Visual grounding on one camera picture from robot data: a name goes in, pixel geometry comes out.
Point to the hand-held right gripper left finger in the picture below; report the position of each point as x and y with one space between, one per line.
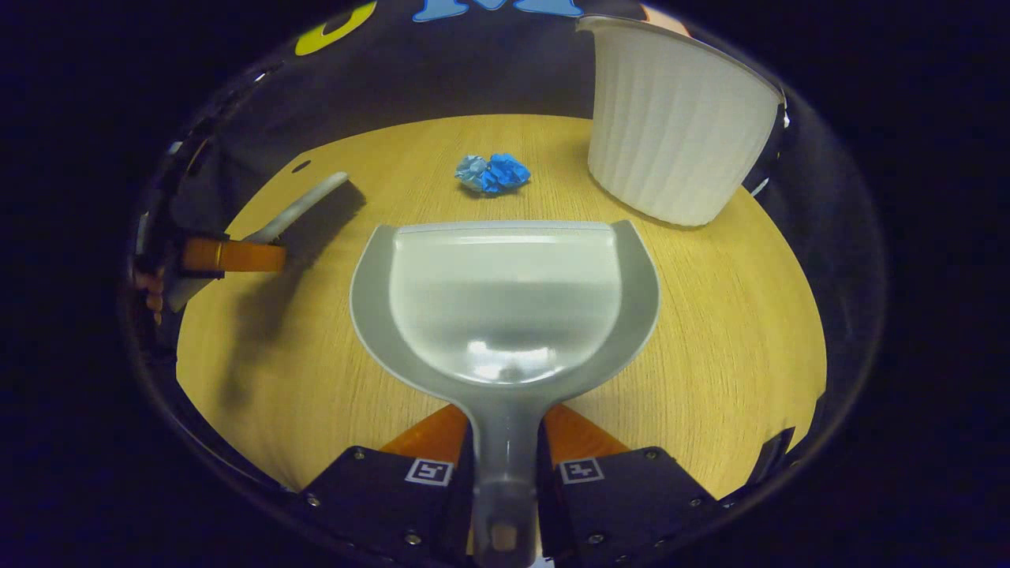
379 497

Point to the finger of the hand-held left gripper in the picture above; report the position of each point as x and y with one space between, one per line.
237 256

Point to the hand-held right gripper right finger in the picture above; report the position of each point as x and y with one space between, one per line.
631 505

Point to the grey plastic dustpan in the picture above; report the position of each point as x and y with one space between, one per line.
505 300

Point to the light blue paper trash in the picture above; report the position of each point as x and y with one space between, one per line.
471 170

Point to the white ribbed garbage bin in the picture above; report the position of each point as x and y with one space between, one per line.
678 126

